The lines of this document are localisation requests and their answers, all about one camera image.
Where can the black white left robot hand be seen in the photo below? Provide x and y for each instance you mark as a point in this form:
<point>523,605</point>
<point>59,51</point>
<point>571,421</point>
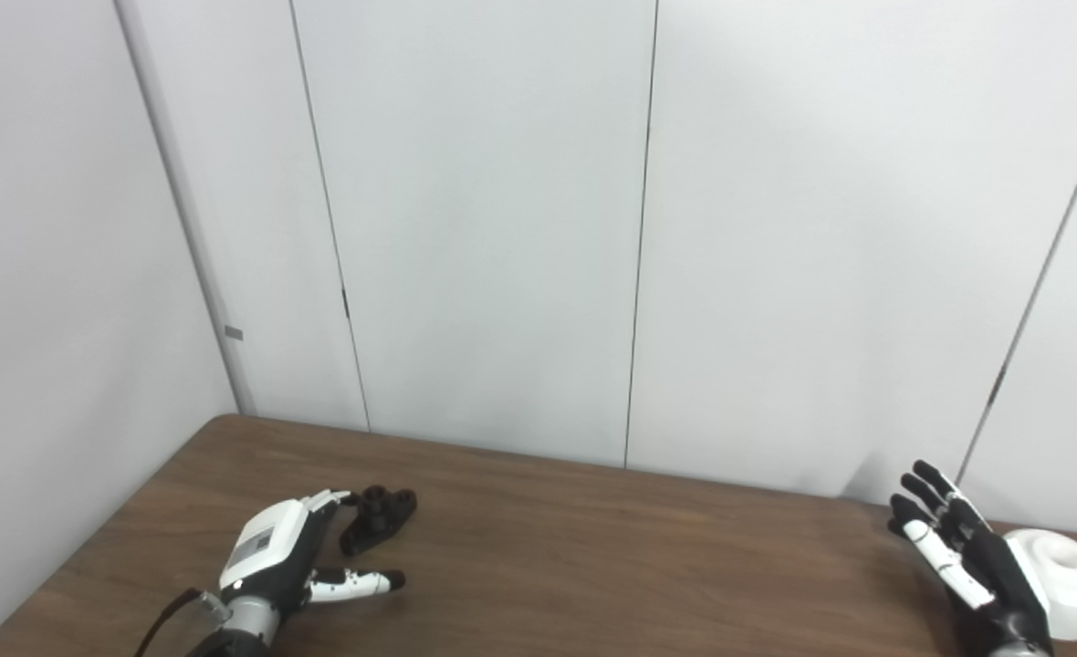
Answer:
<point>265,543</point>

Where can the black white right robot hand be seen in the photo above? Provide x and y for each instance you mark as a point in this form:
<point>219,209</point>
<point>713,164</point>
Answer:
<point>995,570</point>

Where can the black plastic holder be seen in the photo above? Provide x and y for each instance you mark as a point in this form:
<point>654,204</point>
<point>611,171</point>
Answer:
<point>376,525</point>

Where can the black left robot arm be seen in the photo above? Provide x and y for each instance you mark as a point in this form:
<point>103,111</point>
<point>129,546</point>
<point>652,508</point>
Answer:
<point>246,625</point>

